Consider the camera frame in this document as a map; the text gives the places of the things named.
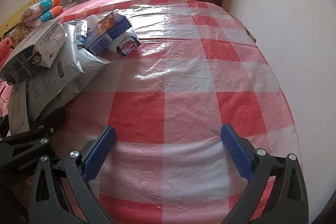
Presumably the golden floral pillow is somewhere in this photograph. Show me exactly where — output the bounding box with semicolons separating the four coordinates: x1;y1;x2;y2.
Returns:
5;25;28;49

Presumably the large grey plastic bag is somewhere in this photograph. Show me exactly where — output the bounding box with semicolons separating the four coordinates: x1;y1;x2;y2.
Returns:
7;21;113;135

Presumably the blue cardboard box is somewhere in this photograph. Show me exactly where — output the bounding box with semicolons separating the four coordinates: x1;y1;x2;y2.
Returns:
84;10;132;56

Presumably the red white checkered cloth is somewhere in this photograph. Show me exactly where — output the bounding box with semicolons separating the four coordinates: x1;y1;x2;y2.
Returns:
51;0;303;224

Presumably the yellow cardboard headboard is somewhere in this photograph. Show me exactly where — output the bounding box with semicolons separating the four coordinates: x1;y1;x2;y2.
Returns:
0;0;44;41

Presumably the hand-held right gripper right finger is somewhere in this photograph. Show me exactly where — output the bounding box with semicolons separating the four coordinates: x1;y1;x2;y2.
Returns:
220;123;309;224

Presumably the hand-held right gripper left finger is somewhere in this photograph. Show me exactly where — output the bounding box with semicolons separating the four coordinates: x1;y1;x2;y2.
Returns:
28;125;117;224

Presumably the grey paper carton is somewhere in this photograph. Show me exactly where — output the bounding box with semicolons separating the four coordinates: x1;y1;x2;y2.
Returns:
0;18;66;85

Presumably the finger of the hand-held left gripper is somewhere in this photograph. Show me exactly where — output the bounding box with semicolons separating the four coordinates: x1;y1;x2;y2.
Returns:
28;108;67;136
0;135;53;160

